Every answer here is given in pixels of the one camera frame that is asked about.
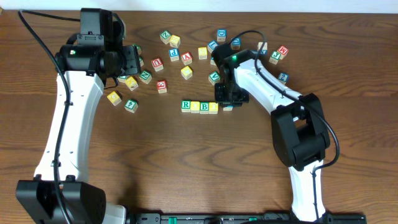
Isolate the blue T letter block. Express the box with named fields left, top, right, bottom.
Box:
left=223, top=105, right=234, bottom=111

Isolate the green B letter block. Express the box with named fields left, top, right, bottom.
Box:
left=200, top=102, right=209, bottom=114

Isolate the yellow O letter block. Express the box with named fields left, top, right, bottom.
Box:
left=190, top=101, right=200, bottom=113

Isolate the green R letter block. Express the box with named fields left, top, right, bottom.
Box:
left=181, top=100, right=191, bottom=113

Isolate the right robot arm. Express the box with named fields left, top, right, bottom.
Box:
left=212, top=49, right=335, bottom=222

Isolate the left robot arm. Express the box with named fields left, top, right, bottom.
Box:
left=16, top=44, right=141, bottom=223

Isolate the green 7 number block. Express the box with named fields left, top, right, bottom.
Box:
left=139, top=56, right=144, bottom=67

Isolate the green P letter block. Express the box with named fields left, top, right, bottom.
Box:
left=133, top=44, right=142, bottom=55

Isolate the green V block left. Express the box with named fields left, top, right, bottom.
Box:
left=118, top=76, right=128, bottom=83

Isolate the green v block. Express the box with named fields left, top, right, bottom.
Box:
left=208, top=71, right=221, bottom=85
left=118, top=76, right=128, bottom=83

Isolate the green V block centre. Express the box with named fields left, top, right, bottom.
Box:
left=208, top=71, right=221, bottom=85

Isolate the yellow X letter block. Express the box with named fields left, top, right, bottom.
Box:
left=125, top=77, right=138, bottom=91

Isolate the green N letter block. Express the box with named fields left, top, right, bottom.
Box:
left=139, top=70, right=152, bottom=84

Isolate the red U block left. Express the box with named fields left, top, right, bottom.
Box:
left=151, top=57, right=164, bottom=72

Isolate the blue L block lower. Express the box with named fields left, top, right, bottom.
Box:
left=210, top=57, right=216, bottom=65

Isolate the blue l block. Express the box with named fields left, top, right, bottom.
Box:
left=207, top=40, right=219, bottom=53
left=210, top=57, right=216, bottom=65

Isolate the yellow G letter block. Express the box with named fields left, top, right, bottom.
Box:
left=107, top=91, right=122, bottom=106

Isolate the green Z letter block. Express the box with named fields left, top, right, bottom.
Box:
left=160, top=30, right=172, bottom=44

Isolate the blue P letter block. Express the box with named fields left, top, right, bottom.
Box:
left=169, top=49, right=180, bottom=62

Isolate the green 4 number block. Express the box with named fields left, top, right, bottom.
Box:
left=124, top=100, right=138, bottom=113

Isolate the yellow C letter block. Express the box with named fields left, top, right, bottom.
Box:
left=181, top=65, right=193, bottom=80

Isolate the yellow block beside Z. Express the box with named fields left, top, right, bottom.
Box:
left=169, top=35, right=181, bottom=49

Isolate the yellow S letter block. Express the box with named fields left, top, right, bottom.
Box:
left=198, top=47, right=207, bottom=60

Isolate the blue L block upper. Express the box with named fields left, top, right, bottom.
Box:
left=207, top=40, right=219, bottom=53

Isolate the blue D block right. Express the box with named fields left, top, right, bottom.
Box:
left=231, top=37, right=241, bottom=50

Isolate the blue d block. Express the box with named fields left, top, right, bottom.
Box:
left=216, top=29, right=227, bottom=42
left=231, top=37, right=241, bottom=50

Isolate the red A letter block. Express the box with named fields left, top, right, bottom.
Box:
left=181, top=52, right=193, bottom=66

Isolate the blue X letter block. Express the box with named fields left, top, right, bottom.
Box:
left=257, top=42, right=267, bottom=55

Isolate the blue 2 number block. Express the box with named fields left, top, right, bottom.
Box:
left=277, top=72, right=289, bottom=85

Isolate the blue D block top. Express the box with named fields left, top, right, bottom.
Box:
left=216, top=29, right=227, bottom=42

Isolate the green J letter block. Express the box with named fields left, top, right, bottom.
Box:
left=269, top=51, right=281, bottom=65

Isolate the red M letter block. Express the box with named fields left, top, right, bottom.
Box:
left=277, top=45, right=289, bottom=60

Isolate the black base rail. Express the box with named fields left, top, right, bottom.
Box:
left=126, top=212, right=367, bottom=224

